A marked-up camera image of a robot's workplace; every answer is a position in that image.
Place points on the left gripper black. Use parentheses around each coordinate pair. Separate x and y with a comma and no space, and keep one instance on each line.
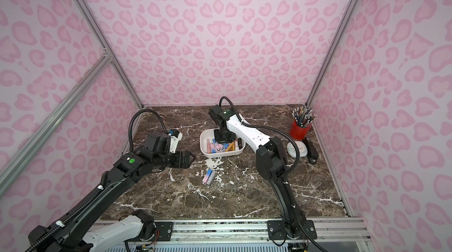
(178,159)

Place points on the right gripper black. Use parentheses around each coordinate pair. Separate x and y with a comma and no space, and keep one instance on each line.
(225,135)

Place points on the pink blue lipstick diagonal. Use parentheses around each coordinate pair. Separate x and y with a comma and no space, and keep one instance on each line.
(224,146)

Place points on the gold glitter lipstick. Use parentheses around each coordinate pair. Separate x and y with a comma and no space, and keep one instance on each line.
(231,147)

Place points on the black lipstick tube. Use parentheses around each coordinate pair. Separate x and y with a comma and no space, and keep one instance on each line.
(240,144)

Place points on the pink lip gloss tube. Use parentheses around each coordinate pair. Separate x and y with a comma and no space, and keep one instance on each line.
(209,148)

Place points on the silver lipstick tube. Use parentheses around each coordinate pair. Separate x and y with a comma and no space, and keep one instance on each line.
(211,178)

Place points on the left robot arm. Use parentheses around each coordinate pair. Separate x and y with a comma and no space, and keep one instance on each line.
(68,233)

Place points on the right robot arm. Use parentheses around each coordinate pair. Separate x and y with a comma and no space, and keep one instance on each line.
(271,162)

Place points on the white plastic storage box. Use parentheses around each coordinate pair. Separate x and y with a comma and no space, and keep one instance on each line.
(209,135)

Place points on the red pencil cup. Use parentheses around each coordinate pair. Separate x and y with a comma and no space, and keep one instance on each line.
(298,133)

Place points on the bundle of pencils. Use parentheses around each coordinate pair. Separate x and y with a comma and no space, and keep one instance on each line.
(303,116)

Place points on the black stapler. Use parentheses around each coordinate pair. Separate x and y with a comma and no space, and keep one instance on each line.
(312,155)

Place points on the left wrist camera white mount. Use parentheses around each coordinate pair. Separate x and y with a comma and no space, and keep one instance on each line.
(175,138)

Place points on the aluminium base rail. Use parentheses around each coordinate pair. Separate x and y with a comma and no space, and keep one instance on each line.
(254,235)

